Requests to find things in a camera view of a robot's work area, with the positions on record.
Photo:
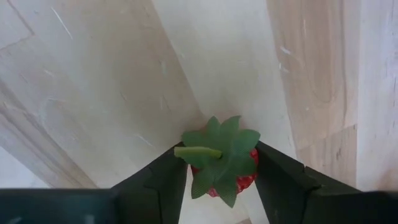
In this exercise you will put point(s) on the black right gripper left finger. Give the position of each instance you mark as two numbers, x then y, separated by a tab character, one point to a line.
149	199

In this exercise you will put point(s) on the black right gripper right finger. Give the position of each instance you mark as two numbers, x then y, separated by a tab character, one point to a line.
298	199

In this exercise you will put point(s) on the red toy strawberry green leaves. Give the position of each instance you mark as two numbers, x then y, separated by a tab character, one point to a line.
227	149

